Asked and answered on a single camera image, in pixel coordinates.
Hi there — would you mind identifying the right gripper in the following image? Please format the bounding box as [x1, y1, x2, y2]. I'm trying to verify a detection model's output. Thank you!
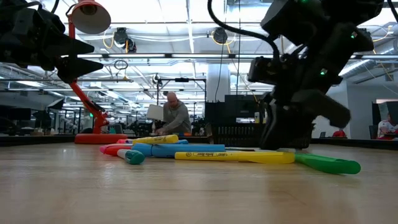
[259, 88, 352, 151]

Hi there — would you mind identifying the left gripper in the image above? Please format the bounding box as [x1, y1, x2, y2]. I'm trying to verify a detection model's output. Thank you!
[12, 4, 104, 85]

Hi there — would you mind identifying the green slim highlighter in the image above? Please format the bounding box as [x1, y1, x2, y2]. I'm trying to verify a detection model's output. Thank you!
[294, 152, 362, 175]

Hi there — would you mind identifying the yellow slim highlighter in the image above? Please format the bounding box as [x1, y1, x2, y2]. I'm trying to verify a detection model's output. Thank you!
[174, 150, 296, 165]
[132, 134, 180, 146]

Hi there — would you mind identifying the white marker red cap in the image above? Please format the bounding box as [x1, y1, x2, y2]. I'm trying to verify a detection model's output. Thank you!
[104, 145, 134, 157]

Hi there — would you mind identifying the white marker green cap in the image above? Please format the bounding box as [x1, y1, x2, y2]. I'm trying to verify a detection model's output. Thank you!
[116, 149, 146, 166]

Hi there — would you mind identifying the black mesh plastic basket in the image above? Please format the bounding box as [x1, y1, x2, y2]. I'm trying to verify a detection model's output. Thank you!
[206, 122, 265, 149]

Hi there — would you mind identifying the black equipment box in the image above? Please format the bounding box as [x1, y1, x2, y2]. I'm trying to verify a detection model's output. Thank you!
[204, 94, 266, 124]

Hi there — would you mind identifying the red desk lamp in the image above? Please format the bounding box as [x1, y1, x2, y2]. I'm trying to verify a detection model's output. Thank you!
[66, 0, 129, 145]

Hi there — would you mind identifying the white table lamp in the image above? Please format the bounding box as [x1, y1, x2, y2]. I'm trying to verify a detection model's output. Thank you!
[146, 104, 165, 122]

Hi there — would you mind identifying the person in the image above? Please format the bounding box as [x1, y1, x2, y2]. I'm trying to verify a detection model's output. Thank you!
[154, 91, 193, 137]
[377, 113, 398, 140]

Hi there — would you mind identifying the ceiling cable reel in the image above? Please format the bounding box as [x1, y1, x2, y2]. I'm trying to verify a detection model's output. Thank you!
[113, 27, 138, 54]
[212, 27, 229, 45]

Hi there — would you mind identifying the black metal table frame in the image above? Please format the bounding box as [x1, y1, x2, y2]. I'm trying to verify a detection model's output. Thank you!
[0, 134, 398, 151]

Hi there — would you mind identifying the grey ceiling duct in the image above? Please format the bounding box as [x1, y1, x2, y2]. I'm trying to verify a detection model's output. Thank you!
[338, 58, 385, 78]

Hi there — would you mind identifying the black gantry frame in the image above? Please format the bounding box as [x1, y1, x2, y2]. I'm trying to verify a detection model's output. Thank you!
[156, 77, 208, 125]

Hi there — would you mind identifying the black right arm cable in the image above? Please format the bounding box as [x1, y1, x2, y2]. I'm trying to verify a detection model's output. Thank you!
[207, 0, 282, 62]

